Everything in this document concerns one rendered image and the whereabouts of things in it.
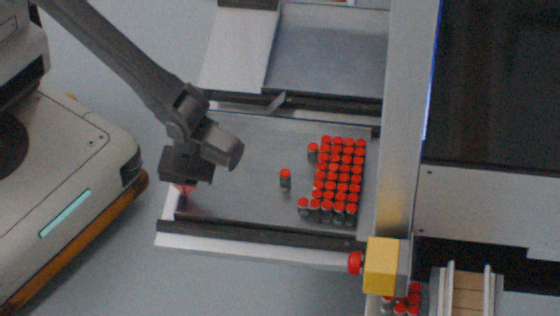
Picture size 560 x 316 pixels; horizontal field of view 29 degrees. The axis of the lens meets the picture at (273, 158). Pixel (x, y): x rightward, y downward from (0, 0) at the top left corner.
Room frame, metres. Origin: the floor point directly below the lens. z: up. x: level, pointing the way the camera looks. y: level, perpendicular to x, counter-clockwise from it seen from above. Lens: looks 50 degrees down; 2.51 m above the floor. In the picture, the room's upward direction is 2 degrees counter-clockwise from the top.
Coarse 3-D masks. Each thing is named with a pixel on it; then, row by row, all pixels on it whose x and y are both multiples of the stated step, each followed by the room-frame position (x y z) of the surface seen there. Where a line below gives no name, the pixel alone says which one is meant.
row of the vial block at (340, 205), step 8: (344, 144) 1.36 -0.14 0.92; (352, 144) 1.35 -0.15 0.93; (344, 152) 1.33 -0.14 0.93; (352, 152) 1.33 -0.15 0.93; (344, 160) 1.31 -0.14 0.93; (352, 160) 1.33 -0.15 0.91; (344, 168) 1.29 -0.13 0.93; (344, 176) 1.27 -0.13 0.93; (344, 184) 1.25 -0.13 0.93; (344, 192) 1.24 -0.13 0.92; (336, 200) 1.22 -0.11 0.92; (344, 200) 1.22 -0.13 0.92; (336, 208) 1.20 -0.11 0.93; (344, 208) 1.20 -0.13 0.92; (336, 216) 1.20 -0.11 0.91; (344, 216) 1.20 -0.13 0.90
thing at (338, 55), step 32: (288, 32) 1.72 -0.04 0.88; (320, 32) 1.71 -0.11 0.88; (352, 32) 1.71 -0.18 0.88; (384, 32) 1.71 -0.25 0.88; (288, 64) 1.62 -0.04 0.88; (320, 64) 1.62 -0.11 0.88; (352, 64) 1.61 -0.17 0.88; (384, 64) 1.61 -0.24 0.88; (320, 96) 1.50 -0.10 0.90; (352, 96) 1.49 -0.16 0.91
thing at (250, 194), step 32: (224, 128) 1.44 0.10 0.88; (256, 128) 1.44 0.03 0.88; (288, 128) 1.43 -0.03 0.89; (320, 128) 1.42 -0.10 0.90; (352, 128) 1.41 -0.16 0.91; (256, 160) 1.36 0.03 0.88; (288, 160) 1.35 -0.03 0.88; (192, 192) 1.28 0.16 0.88; (224, 192) 1.28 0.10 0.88; (256, 192) 1.28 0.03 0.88; (288, 192) 1.28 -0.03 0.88; (224, 224) 1.19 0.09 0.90; (256, 224) 1.18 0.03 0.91; (288, 224) 1.19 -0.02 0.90; (320, 224) 1.20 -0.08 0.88
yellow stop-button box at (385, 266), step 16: (368, 240) 1.05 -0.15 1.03; (384, 240) 1.05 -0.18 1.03; (400, 240) 1.05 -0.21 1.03; (368, 256) 1.02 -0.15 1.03; (384, 256) 1.02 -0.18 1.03; (400, 256) 1.02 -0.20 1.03; (368, 272) 0.99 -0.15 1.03; (384, 272) 0.99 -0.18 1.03; (400, 272) 0.98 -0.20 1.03; (368, 288) 0.99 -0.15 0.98; (384, 288) 0.99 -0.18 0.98; (400, 288) 0.98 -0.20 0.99
